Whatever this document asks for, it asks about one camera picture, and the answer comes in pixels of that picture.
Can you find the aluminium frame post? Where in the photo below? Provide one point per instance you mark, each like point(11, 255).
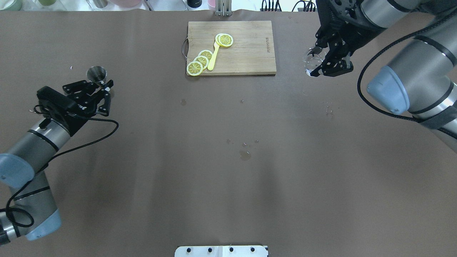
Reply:
point(223, 8)

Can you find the black thermos bottle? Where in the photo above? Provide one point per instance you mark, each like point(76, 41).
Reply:
point(194, 3)

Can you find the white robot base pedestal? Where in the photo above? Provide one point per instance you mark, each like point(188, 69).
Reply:
point(222, 251)

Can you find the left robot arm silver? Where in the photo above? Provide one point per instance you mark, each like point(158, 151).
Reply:
point(31, 210)

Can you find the pink cup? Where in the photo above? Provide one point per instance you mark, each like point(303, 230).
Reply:
point(211, 4)

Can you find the lemon slice top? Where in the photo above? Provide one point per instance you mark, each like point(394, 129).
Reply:
point(194, 68)

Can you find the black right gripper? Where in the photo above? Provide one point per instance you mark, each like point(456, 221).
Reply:
point(351, 31)

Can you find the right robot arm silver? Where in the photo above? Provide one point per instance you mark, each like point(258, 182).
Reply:
point(414, 85)

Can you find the lemon slice front large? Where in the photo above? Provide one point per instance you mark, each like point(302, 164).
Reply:
point(224, 40)

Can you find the bamboo cutting board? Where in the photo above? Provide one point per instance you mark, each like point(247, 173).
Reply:
point(252, 53)

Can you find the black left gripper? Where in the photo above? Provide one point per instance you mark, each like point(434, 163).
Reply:
point(76, 120)

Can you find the steel jigger measuring cup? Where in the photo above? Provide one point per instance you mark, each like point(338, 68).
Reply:
point(99, 81)

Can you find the small clear glass cup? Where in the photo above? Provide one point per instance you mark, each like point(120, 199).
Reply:
point(313, 58)

